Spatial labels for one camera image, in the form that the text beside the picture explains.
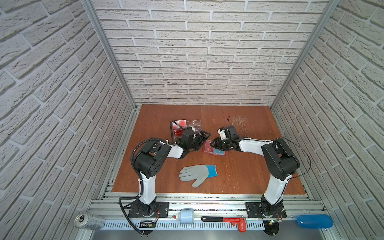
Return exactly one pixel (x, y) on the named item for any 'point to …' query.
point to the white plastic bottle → (186, 216)
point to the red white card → (182, 123)
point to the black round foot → (270, 229)
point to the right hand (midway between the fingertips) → (212, 144)
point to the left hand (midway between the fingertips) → (209, 136)
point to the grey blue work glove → (199, 173)
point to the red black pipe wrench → (240, 221)
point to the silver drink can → (89, 221)
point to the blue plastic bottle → (315, 221)
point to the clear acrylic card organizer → (196, 124)
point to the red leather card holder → (207, 148)
